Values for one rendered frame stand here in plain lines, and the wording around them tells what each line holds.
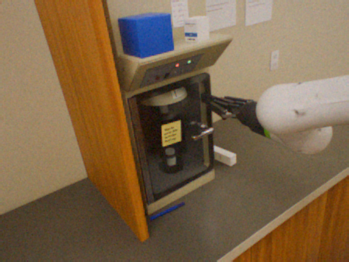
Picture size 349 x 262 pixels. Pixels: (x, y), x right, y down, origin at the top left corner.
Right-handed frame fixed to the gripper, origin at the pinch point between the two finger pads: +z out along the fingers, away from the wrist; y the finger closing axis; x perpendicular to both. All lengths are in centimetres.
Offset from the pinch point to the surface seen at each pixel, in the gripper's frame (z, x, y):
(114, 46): 5.3, -22.2, 27.4
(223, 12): 48, -19, -52
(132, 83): -0.4, -12.9, 27.1
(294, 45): 48, 10, -113
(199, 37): -3.7, -21.2, 5.5
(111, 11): 4.8, -30.6, 26.6
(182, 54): -6.1, -18.4, 13.7
